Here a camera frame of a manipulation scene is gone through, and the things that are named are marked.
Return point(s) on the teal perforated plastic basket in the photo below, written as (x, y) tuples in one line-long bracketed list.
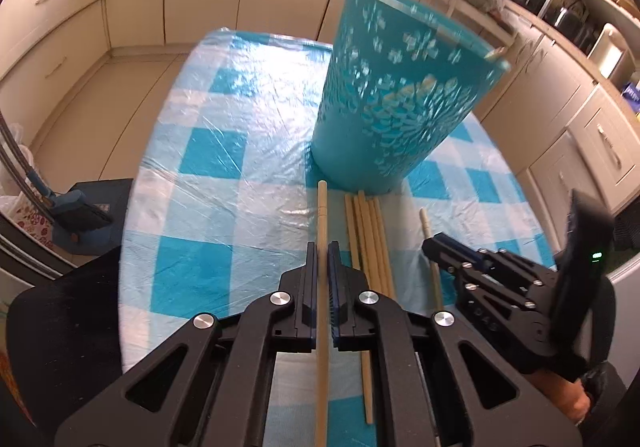
[(350, 152)]

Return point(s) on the small trash bin with bag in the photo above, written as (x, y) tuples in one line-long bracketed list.
[(27, 222)]

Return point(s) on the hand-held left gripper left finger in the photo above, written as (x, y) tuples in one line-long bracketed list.
[(313, 287)]

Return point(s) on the blue dustpan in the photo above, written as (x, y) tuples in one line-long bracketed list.
[(107, 207)]

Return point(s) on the cream base cabinets under rack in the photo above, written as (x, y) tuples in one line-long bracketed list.
[(560, 102)]

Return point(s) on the blue broom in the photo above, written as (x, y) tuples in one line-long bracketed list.
[(75, 209)]

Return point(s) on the black chair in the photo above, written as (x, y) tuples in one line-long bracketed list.
[(65, 327)]

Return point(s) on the person's right hand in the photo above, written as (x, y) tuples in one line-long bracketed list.
[(565, 399)]

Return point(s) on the blue white checkered tablecloth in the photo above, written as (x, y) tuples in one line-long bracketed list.
[(215, 207)]

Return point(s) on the cream drawer cabinet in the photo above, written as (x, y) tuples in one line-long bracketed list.
[(55, 27)]

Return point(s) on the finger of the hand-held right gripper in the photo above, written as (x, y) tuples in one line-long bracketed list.
[(495, 312), (450, 252)]

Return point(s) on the blue packet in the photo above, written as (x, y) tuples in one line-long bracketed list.
[(632, 97)]

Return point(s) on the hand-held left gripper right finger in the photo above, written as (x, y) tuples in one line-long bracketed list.
[(332, 287)]

